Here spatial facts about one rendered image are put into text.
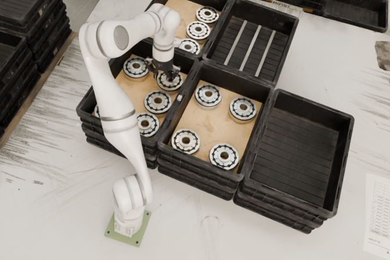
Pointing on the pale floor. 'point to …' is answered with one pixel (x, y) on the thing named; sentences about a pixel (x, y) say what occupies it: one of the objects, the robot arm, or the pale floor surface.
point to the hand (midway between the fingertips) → (162, 78)
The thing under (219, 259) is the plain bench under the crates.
